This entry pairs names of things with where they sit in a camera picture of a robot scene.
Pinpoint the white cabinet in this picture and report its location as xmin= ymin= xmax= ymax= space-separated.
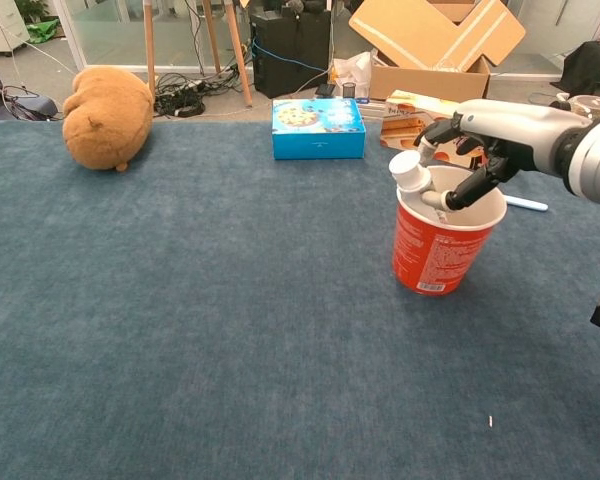
xmin=0 ymin=0 xmax=31 ymax=54

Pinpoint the white plastic bag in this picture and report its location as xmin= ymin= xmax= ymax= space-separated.
xmin=328 ymin=49 xmax=374 ymax=100

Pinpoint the black cloth cover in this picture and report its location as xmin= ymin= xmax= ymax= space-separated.
xmin=562 ymin=40 xmax=600 ymax=99

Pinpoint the green bag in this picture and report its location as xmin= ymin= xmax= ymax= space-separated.
xmin=27 ymin=17 xmax=61 ymax=44

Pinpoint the red paper cup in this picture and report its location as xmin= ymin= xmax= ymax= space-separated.
xmin=390 ymin=164 xmax=509 ymax=297

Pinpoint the wooden stand leg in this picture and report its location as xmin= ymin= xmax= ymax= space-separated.
xmin=201 ymin=0 xmax=224 ymax=75
xmin=143 ymin=0 xmax=158 ymax=101
xmin=221 ymin=0 xmax=255 ymax=109

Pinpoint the blue cookie box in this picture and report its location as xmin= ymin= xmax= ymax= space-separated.
xmin=271 ymin=97 xmax=368 ymax=161

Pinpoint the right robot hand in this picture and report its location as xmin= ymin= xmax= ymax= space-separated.
xmin=413 ymin=98 xmax=589 ymax=211

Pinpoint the brown plush toy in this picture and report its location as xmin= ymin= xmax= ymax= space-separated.
xmin=61 ymin=66 xmax=156 ymax=173

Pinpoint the open cardboard box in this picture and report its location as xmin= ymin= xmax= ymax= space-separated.
xmin=348 ymin=0 xmax=527 ymax=109

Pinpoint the black cable tangle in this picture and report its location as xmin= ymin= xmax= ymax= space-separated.
xmin=152 ymin=69 xmax=254 ymax=119

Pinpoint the white toothpaste tube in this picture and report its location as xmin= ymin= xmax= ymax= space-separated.
xmin=388 ymin=151 xmax=451 ymax=225

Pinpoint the light blue toothbrush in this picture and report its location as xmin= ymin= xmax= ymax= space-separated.
xmin=507 ymin=195 xmax=550 ymax=212

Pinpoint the blue table mat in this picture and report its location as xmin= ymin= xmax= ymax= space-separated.
xmin=0 ymin=119 xmax=600 ymax=480

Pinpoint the black computer tower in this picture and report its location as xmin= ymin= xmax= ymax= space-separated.
xmin=248 ymin=9 xmax=332 ymax=100

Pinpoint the dark blue rounded base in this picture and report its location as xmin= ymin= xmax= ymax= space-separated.
xmin=0 ymin=39 xmax=60 ymax=122

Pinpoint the glass jar with black lid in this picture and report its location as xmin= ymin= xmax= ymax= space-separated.
xmin=549 ymin=93 xmax=600 ymax=119

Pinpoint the orange wafer roll box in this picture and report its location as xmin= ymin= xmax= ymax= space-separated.
xmin=379 ymin=89 xmax=511 ymax=174

